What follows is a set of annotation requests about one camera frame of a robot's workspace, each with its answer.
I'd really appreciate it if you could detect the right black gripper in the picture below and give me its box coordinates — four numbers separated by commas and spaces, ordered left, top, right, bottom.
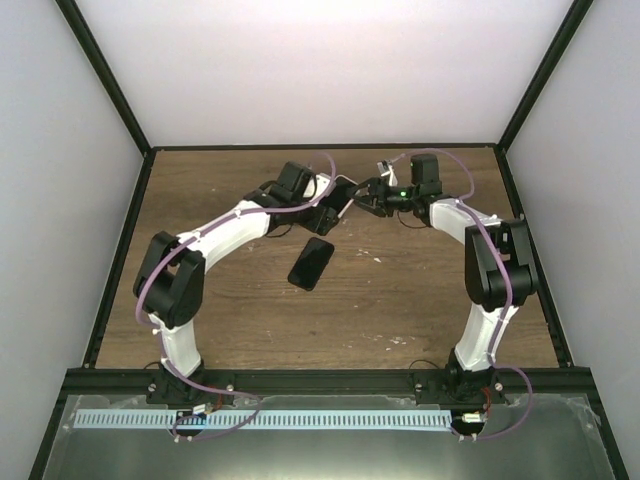
346, 179, 418, 219

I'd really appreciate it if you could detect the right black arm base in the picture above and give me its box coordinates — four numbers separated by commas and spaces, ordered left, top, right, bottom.
408, 349, 496, 404

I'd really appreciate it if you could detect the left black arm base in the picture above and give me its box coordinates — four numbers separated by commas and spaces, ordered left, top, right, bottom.
144, 361, 233, 407

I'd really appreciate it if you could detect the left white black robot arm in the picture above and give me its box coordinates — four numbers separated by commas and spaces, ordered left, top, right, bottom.
133, 162, 355, 404

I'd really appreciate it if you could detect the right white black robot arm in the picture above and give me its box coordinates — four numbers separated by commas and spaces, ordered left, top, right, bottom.
347, 149, 539, 403

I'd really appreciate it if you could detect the black phone on table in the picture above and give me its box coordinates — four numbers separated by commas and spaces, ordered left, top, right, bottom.
287, 237, 335, 291

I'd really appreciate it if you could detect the clear plastic sheet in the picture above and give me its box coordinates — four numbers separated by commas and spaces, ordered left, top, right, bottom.
43, 394, 613, 479

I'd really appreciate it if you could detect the light blue slotted strip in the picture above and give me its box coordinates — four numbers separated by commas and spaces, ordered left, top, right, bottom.
72, 409, 452, 432

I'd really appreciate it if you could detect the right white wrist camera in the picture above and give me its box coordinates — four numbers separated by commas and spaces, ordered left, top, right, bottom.
377, 160, 398, 187

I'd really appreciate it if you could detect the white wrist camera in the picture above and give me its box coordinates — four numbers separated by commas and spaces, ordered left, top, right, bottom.
304, 173, 331, 201
377, 160, 398, 187

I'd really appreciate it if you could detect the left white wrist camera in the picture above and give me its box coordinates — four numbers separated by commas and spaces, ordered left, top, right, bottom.
304, 173, 331, 201

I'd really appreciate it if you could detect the black front frame rail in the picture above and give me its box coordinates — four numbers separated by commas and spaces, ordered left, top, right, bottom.
60, 367, 597, 405

